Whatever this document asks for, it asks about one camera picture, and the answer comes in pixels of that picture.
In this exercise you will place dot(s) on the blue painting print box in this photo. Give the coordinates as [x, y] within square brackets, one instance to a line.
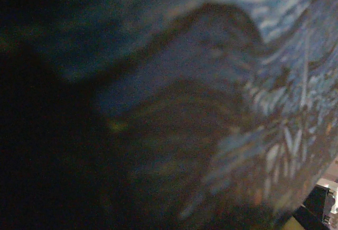
[200, 87]

